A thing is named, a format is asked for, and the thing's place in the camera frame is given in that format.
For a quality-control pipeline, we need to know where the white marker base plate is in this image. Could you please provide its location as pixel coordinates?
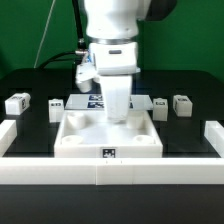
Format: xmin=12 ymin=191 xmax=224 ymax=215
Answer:
xmin=65 ymin=94 xmax=153 ymax=110

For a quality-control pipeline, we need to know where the white square tabletop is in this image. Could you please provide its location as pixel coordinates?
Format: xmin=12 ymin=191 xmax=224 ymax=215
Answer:
xmin=54 ymin=110 xmax=163 ymax=158

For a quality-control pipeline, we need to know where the white U-shaped obstacle fence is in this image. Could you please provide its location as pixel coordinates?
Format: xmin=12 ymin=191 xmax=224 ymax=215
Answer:
xmin=0 ymin=120 xmax=224 ymax=185

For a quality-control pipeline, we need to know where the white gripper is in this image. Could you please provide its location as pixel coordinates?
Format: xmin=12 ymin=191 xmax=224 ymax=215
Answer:
xmin=96 ymin=65 xmax=139 ymax=121

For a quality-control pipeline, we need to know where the thin white cable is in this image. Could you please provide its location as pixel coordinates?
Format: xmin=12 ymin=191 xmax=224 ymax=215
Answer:
xmin=33 ymin=0 xmax=57 ymax=69

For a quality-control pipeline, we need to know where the black thick cable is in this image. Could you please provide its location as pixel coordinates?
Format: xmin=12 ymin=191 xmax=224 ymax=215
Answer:
xmin=37 ymin=0 xmax=90 ymax=70

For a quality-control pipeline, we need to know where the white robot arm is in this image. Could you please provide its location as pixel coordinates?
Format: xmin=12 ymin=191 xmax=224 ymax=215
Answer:
xmin=84 ymin=0 xmax=177 ymax=121

